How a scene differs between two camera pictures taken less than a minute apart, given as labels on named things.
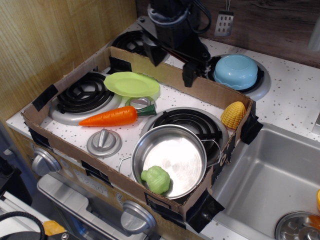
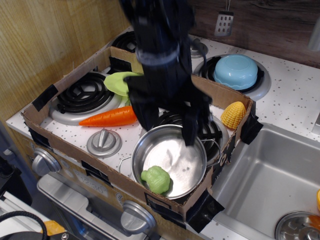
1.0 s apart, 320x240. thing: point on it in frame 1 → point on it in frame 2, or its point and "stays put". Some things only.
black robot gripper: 179,41 → 174,86
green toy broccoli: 157,178 stays put
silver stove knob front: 104,143 stays put
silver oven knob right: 135,219 stays put
